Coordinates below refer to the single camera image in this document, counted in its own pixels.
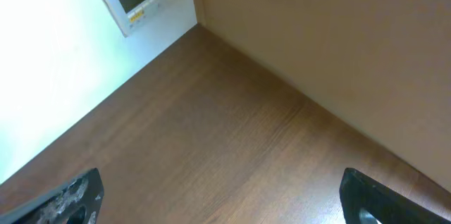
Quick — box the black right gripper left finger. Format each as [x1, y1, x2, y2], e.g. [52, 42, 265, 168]
[1, 168, 104, 224]

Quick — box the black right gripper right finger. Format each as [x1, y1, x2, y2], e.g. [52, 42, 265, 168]
[339, 168, 450, 224]

